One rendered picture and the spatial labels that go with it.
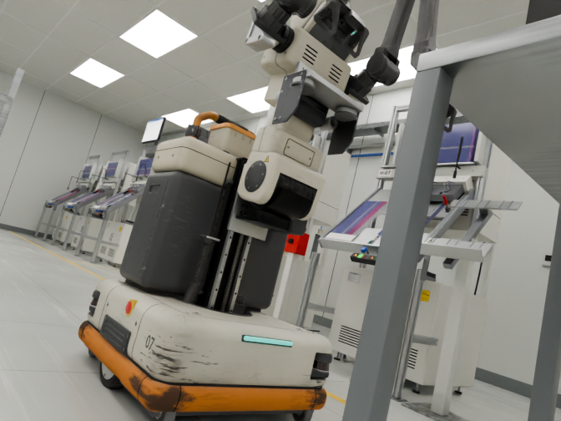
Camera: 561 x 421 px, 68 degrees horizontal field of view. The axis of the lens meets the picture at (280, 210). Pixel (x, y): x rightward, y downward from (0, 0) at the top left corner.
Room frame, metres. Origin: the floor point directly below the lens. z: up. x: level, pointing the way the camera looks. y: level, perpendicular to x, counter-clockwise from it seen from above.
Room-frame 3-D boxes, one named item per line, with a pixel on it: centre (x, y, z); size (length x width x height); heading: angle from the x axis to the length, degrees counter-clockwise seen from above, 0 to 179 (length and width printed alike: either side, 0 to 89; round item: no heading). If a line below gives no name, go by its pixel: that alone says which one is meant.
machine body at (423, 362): (2.80, -0.99, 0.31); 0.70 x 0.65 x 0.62; 40
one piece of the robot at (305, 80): (1.26, -0.04, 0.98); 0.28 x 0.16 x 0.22; 129
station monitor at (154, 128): (6.28, 2.17, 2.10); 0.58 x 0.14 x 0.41; 40
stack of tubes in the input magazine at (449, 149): (2.67, -0.94, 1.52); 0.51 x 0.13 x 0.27; 40
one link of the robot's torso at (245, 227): (1.40, -0.01, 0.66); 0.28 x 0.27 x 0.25; 129
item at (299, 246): (3.05, -0.17, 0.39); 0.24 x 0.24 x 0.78; 40
